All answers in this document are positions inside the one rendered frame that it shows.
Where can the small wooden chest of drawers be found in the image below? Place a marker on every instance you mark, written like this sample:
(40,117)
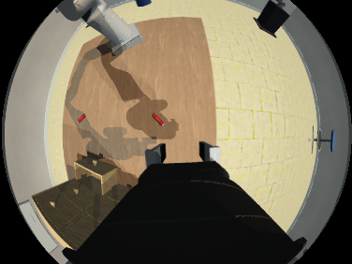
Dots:
(59,236)

